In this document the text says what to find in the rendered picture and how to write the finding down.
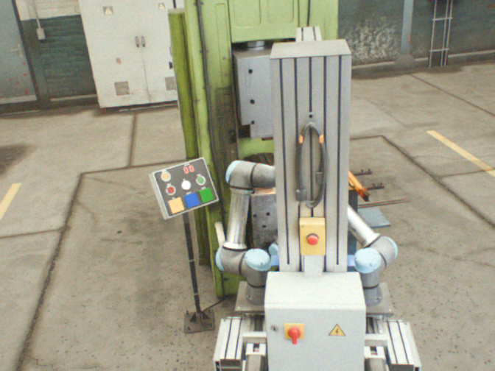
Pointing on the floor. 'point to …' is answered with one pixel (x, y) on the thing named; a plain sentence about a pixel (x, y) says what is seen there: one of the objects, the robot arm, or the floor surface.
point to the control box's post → (191, 262)
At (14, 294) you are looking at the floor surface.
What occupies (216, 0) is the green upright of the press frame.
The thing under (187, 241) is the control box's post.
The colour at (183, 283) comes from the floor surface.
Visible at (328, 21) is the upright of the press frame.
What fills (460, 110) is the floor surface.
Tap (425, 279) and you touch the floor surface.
